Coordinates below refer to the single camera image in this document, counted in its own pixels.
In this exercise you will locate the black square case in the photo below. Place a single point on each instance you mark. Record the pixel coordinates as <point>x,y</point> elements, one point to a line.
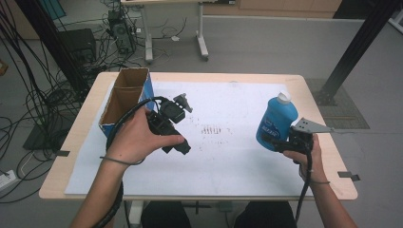
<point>79,44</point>

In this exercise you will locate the white table leg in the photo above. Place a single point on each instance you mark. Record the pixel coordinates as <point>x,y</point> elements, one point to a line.
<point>136,213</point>

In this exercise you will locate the grey tape piece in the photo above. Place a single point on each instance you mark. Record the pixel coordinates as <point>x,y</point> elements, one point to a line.
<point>62,153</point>
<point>348,175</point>

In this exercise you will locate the blue bottle with white cap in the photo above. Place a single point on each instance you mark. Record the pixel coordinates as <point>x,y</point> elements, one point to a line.
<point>278,117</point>

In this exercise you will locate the person's left leg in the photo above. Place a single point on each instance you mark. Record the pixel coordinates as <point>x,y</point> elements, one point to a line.
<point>163,215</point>

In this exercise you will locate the black metal stand post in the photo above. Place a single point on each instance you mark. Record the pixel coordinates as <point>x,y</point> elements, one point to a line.
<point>358,44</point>
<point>47,34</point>

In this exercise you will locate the person's right leg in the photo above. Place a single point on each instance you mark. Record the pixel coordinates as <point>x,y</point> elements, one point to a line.
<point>264,215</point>

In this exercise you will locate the black computer tower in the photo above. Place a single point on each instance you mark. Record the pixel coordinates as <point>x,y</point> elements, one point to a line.
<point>122,31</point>

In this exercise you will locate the person's right hand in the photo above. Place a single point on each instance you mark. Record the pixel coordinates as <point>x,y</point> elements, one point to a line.
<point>312,167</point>

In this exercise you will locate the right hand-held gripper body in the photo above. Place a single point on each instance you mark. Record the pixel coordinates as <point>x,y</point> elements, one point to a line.
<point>301,139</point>

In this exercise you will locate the wooden cabinet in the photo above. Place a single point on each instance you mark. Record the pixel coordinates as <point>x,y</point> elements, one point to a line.
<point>259,8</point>

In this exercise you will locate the black floor mat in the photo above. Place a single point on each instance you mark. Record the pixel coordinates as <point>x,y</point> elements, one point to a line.
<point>41,137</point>

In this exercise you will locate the person's left hand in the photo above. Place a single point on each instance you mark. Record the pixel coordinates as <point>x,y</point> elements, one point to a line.
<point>136,142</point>

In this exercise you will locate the person's leg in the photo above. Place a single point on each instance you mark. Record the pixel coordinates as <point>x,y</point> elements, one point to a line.
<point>264,215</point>
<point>163,215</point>

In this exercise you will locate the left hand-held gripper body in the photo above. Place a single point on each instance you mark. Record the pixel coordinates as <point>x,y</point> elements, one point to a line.
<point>164,122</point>

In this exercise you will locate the white desk frame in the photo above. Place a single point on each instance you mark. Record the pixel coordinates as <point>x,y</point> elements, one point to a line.
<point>201,31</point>

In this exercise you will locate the white power strip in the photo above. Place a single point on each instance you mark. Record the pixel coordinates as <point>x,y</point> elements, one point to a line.
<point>6,180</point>

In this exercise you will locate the blue cardboard box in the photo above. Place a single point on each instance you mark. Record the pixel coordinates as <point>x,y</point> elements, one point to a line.
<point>125,95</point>

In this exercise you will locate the dark gridded floor mat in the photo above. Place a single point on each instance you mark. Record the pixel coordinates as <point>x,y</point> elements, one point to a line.
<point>345,110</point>

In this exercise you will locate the white paper sheet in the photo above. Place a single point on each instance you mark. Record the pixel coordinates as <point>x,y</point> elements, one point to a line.
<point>221,171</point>

